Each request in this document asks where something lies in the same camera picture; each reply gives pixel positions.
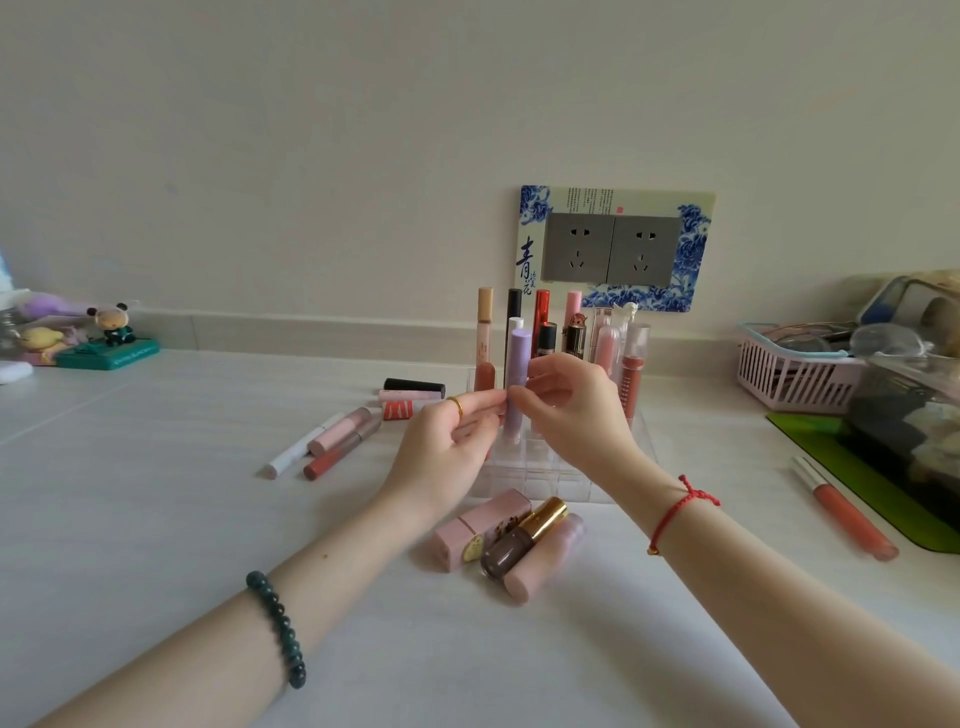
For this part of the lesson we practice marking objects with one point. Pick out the coral slim lip gloss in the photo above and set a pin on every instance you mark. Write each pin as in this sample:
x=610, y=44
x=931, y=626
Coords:
x=337, y=454

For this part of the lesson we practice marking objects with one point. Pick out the glass bowl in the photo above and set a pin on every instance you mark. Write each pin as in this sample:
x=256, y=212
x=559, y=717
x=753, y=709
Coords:
x=889, y=341

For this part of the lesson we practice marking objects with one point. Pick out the black lipstick tube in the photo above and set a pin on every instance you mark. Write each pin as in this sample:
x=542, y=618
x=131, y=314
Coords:
x=414, y=387

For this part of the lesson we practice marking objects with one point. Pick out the pink lettered gloss white cap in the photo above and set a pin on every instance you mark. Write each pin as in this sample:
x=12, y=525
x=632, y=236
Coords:
x=513, y=324

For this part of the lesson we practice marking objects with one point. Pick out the blue floral socket frame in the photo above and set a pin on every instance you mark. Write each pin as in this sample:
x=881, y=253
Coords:
x=697, y=255

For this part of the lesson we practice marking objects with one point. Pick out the red Colorkey lip tube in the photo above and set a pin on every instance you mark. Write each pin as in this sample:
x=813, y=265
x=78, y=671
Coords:
x=540, y=315

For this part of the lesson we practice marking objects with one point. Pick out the pale pink slim tube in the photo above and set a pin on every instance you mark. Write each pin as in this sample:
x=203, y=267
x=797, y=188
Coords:
x=409, y=396

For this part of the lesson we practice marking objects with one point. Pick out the person's left hand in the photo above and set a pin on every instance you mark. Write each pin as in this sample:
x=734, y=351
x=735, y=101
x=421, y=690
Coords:
x=435, y=457

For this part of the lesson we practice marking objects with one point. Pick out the clear plastic storage box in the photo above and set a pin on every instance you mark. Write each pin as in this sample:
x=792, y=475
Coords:
x=907, y=427

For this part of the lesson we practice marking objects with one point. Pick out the white earbuds case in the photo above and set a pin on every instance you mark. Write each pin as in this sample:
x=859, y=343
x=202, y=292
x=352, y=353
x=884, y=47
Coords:
x=13, y=371

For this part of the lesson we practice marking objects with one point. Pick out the pink plastic basket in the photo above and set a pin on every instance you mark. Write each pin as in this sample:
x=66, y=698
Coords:
x=795, y=375

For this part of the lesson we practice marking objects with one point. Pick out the black Colorkey lip tube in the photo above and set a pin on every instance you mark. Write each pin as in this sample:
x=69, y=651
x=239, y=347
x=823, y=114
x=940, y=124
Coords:
x=514, y=304

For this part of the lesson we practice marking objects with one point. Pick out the black cap pink lipgloss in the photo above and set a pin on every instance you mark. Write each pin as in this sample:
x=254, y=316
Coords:
x=575, y=337

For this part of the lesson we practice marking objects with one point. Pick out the green mat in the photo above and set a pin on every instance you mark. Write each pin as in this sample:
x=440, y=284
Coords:
x=847, y=465

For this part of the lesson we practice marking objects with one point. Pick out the pink matte lipstick tube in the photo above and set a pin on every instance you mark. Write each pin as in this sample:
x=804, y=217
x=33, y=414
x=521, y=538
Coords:
x=339, y=433

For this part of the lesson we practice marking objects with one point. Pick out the purple plush toy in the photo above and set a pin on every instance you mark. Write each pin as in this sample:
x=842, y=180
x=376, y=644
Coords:
x=56, y=306

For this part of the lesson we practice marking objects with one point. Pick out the white tube red stripes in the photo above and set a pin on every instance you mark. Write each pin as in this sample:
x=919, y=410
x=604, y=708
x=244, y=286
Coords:
x=401, y=410

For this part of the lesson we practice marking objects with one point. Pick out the pink square lipstick gold band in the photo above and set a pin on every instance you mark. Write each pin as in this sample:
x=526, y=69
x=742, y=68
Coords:
x=480, y=529

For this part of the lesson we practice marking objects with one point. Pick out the clear bottle white cap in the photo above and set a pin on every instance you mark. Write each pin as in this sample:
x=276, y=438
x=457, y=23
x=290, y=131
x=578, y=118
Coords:
x=9, y=319

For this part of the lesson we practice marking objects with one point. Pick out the person's right forearm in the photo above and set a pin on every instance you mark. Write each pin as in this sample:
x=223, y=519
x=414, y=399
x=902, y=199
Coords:
x=787, y=615

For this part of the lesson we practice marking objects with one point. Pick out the white slim tube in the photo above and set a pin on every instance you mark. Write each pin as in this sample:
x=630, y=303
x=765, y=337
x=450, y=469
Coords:
x=296, y=454

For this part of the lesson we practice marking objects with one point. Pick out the orange lipgloss silver cap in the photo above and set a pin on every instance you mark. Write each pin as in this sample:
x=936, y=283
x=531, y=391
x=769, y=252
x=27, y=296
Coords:
x=847, y=514

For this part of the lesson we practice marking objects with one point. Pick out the gold cap brown bottle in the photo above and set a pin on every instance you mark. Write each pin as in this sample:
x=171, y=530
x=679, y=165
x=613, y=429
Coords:
x=521, y=540

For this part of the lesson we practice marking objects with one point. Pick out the pink tube with charm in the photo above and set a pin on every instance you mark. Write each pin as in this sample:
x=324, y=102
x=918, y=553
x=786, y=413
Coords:
x=573, y=302

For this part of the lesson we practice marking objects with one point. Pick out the white glue bottle blue cap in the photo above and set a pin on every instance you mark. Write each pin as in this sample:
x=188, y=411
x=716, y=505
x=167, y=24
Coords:
x=3, y=274

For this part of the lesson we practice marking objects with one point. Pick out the clear acrylic lipstick organizer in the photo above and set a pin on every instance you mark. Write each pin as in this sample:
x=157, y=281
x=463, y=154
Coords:
x=547, y=472

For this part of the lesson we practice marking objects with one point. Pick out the person's left forearm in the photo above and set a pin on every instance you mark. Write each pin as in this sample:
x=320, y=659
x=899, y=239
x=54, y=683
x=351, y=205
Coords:
x=262, y=600

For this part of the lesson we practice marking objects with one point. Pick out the yellow duck figurine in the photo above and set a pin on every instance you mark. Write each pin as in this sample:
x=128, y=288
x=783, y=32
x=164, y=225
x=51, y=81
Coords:
x=41, y=339

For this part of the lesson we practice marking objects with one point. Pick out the light pink round tube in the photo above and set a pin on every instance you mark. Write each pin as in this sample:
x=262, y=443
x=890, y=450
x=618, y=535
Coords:
x=544, y=561

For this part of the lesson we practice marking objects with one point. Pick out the lavender lipstick tube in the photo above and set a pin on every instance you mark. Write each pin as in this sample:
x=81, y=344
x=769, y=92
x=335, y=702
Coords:
x=517, y=360

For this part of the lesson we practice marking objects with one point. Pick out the clear container blue lid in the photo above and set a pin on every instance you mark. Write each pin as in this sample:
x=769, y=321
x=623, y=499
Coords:
x=915, y=307

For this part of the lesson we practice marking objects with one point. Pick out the person's right hand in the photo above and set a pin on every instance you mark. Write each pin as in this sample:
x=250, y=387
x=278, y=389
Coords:
x=585, y=420

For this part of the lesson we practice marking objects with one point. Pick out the striped brown lip tube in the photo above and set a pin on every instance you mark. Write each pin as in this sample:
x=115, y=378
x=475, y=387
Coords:
x=634, y=375

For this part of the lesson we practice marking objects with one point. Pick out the panda figurine green base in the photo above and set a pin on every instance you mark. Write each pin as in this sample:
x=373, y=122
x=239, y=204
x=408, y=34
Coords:
x=109, y=352

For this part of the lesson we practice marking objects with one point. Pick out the grey wall socket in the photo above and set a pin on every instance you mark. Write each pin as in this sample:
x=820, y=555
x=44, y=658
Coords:
x=643, y=253
x=576, y=251

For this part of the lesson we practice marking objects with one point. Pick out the coral pink capsule lipstick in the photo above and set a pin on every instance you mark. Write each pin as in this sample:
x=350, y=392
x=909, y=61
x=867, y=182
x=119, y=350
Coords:
x=484, y=375

